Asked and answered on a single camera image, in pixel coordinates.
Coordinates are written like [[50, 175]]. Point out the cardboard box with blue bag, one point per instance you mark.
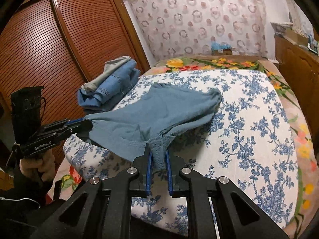
[[220, 49]]

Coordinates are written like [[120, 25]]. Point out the brown louvered wardrobe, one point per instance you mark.
[[59, 45]]

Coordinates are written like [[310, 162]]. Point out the blue-grey shorts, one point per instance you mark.
[[163, 113]]

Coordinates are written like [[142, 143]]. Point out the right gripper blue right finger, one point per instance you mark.
[[176, 184]]

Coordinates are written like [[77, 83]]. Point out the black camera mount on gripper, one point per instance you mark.
[[25, 114]]

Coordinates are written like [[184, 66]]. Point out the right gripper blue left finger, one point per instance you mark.
[[144, 165]]

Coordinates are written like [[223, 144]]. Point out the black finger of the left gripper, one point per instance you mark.
[[84, 127]]

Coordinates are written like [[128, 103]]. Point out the wooden sideboard cabinet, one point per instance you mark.
[[300, 69]]

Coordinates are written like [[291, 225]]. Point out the person's left black sleeve forearm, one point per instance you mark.
[[24, 207]]

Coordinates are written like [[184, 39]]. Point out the cardboard box on sideboard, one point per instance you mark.
[[296, 37]]

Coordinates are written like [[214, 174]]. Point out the beige side drape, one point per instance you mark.
[[300, 23]]

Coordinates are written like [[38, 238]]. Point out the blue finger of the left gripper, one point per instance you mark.
[[75, 122]]

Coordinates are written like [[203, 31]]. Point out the folded grey garment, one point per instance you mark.
[[109, 68]]

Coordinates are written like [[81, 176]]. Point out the folded blue denim jeans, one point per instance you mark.
[[111, 91]]

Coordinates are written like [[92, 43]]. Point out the person's left hand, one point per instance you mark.
[[45, 165]]

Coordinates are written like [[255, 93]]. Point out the circle-patterned sheer curtain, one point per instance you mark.
[[174, 28]]

